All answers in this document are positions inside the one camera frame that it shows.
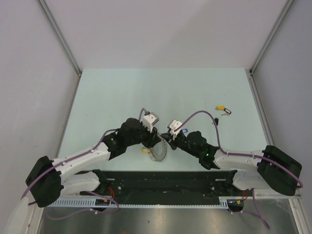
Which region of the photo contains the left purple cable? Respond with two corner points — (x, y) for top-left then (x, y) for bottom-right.
(21, 108), (149, 220)

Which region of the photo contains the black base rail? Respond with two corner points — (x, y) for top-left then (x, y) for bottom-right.
(93, 171), (243, 205)

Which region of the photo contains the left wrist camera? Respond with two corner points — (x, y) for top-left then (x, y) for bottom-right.
(142, 112), (159, 133)

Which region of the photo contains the purple cable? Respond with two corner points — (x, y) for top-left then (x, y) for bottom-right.
(21, 108), (149, 220)
(175, 111), (304, 231)

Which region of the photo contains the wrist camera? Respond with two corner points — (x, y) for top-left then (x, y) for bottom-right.
(142, 112), (159, 133)
(168, 119), (182, 135)

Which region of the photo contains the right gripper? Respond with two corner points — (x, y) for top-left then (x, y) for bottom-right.
(161, 131), (200, 158)

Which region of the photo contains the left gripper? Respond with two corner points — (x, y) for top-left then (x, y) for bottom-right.
(126, 121), (161, 148)

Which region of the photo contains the yellow tag key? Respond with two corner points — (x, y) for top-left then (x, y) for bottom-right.
(215, 105), (225, 110)
(141, 148), (150, 154)

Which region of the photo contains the black white tag key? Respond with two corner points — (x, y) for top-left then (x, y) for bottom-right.
(221, 108), (232, 116)

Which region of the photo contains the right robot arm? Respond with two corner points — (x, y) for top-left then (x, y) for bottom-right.
(161, 131), (302, 196)

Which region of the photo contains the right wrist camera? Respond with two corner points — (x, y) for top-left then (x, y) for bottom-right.
(168, 119), (182, 135)

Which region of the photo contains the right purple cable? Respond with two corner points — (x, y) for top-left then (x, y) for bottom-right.
(175, 111), (304, 231)

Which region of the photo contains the white cable duct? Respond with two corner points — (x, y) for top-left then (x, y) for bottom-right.
(48, 197), (242, 209)

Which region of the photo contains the metal keyring holder disc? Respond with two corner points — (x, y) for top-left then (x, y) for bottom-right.
(148, 139), (168, 162)

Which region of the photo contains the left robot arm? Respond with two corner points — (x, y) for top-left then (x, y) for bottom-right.
(22, 114), (161, 208)

